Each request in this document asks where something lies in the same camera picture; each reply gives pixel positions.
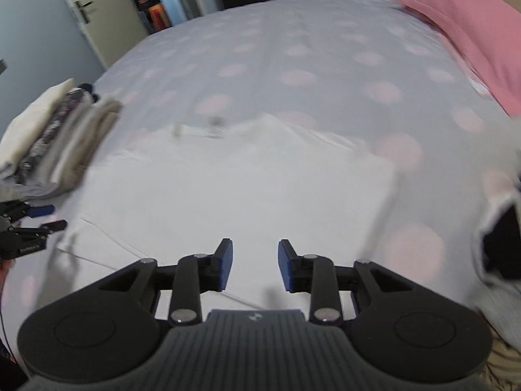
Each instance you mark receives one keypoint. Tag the light grey folded garment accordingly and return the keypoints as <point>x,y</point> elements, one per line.
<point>53,163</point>

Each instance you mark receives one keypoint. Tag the white shirt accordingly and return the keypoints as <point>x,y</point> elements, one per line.
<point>244,195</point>

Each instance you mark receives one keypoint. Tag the pile of white clothes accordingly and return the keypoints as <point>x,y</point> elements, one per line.
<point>504,244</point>

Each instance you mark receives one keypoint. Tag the cream folded sweater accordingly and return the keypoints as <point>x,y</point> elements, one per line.
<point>36,118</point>

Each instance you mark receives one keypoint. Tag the pink pillow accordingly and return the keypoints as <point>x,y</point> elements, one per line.
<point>476,28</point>

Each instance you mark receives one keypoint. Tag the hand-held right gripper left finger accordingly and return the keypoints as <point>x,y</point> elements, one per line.
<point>226,264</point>

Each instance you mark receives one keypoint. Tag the cream room door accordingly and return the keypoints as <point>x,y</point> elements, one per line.
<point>106,28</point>

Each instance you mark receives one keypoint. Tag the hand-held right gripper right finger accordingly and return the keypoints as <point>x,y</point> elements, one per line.
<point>285,266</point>

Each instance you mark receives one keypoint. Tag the dark floral garment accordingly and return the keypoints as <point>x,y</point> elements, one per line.
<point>61,118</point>

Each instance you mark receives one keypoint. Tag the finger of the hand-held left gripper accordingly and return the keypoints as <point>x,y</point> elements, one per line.
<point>53,226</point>
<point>42,211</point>

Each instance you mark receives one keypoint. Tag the orange stool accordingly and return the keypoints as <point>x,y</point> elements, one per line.
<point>158,15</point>

